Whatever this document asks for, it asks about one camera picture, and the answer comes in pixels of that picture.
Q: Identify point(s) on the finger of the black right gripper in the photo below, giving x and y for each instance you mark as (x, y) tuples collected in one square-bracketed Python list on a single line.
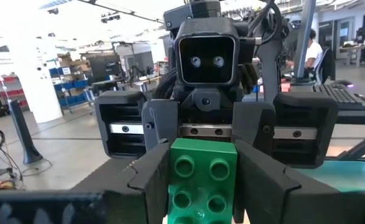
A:
[(162, 121), (253, 124)]

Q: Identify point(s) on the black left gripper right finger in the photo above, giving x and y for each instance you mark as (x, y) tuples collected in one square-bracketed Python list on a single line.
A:
[(269, 193)]

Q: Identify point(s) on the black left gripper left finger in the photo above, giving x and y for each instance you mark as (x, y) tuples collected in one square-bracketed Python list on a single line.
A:
[(138, 193)]

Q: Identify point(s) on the green toy block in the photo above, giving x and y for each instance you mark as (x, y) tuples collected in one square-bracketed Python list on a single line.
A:
[(201, 186)]

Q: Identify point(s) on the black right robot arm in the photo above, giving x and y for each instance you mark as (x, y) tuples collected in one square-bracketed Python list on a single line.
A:
[(269, 65)]

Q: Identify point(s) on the black keyboard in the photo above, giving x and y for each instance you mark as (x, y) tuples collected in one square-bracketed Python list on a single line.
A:
[(340, 96)]

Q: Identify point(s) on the black desk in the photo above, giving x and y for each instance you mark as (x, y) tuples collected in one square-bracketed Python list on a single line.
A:
[(356, 116)]

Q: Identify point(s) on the black computer mouse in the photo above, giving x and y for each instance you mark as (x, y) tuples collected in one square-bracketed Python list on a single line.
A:
[(341, 82)]

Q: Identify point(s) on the teal plastic bin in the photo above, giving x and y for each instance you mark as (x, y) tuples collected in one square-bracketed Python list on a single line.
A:
[(340, 174)]

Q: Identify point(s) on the black office chair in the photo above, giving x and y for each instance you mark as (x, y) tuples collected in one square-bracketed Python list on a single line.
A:
[(326, 65)]

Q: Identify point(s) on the person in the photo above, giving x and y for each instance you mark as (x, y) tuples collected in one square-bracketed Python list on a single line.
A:
[(312, 53)]

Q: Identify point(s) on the black cabinet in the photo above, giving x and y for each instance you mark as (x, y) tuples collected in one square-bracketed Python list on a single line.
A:
[(104, 67)]

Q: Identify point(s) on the shelf with blue bins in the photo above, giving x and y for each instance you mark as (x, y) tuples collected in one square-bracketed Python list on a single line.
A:
[(71, 90)]

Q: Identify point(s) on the cardboard box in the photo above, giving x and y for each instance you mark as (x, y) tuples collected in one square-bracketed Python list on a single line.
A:
[(76, 63)]

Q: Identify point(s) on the white pillar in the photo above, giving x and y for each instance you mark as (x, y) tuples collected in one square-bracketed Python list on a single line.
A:
[(40, 87)]

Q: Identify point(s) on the black floor stand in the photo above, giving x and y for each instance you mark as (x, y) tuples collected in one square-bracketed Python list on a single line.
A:
[(23, 133)]

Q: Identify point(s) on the shelf with red bins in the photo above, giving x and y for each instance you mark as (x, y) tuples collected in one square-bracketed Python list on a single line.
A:
[(9, 88)]

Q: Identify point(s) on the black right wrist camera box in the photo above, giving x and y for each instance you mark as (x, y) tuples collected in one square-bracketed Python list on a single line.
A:
[(207, 53)]

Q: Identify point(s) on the black aluminium table frame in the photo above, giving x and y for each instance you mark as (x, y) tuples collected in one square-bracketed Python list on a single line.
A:
[(305, 37)]

